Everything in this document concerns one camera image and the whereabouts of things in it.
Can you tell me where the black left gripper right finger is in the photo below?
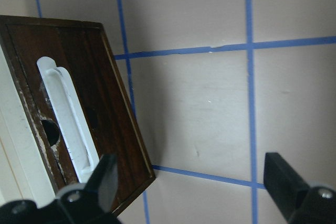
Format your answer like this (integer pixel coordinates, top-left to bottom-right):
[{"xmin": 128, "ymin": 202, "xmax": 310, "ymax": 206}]
[{"xmin": 264, "ymin": 152, "xmax": 310, "ymax": 216}]

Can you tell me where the cream plastic storage cabinet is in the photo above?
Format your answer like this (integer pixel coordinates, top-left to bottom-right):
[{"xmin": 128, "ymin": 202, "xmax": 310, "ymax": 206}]
[{"xmin": 1, "ymin": 54, "xmax": 55, "ymax": 207}]

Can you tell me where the dark wooden drawer white handle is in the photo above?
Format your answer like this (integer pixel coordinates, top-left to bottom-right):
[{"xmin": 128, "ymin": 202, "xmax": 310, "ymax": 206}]
[{"xmin": 1, "ymin": 15, "xmax": 155, "ymax": 215}]

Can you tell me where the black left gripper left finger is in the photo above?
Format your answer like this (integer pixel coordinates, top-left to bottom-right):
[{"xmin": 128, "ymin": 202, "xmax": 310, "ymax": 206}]
[{"xmin": 84, "ymin": 154, "xmax": 118, "ymax": 212}]

